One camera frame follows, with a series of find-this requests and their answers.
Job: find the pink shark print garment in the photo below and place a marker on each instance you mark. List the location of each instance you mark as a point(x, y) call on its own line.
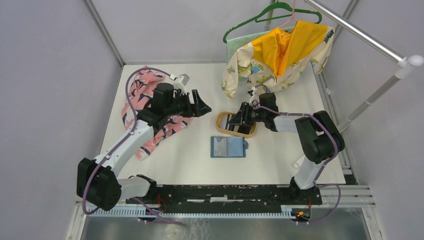
point(140, 92)

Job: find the blue leather card holder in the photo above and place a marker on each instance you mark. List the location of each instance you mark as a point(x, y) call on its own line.
point(236, 147)

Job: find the dinosaur print yellow lined jacket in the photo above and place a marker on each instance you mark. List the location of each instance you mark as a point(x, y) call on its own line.
point(307, 43)

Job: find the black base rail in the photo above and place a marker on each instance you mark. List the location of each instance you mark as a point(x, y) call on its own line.
point(228, 199)

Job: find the white plastic bracket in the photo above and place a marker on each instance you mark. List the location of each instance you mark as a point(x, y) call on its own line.
point(297, 164)

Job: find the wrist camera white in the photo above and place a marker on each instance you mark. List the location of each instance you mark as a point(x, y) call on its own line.
point(255, 92)
point(179, 83)

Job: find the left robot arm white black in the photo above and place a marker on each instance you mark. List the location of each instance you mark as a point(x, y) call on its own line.
point(97, 179)

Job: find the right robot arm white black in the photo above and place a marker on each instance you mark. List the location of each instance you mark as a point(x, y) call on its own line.
point(320, 139)

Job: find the green plastic hanger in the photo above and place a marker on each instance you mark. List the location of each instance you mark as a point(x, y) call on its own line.
point(266, 15)

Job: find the metal clothes rack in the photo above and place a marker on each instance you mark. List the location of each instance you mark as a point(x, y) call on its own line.
point(377, 58)

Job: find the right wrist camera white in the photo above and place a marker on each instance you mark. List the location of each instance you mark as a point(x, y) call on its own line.
point(255, 92)

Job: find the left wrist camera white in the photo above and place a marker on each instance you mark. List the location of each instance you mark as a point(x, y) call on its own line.
point(179, 83)

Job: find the oval wooden tray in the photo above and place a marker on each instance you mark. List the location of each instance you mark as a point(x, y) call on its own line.
point(223, 125)

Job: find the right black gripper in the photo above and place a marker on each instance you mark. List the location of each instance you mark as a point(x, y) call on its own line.
point(242, 117)

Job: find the light green cloth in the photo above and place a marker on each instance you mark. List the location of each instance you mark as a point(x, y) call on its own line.
point(241, 67)

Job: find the pink wire hanger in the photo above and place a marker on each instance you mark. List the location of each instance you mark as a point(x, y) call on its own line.
point(283, 27)

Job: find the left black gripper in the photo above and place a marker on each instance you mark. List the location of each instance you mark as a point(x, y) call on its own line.
point(199, 109)

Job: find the silver credit card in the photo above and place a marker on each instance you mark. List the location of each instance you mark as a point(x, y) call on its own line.
point(219, 146)

